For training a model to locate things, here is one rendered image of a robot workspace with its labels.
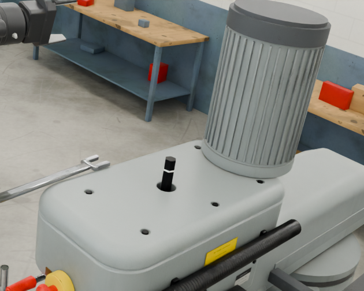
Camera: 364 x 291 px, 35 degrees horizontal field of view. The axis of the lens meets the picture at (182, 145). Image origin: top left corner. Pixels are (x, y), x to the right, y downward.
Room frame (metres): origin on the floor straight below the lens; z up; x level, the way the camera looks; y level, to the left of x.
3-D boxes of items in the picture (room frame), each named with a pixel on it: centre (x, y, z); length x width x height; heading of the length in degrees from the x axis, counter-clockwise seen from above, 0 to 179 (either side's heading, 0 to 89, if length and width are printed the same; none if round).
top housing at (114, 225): (0.96, 0.01, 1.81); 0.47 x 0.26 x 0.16; 141
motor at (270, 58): (1.14, -0.14, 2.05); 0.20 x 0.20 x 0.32
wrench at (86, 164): (0.90, 0.21, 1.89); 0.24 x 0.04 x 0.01; 146
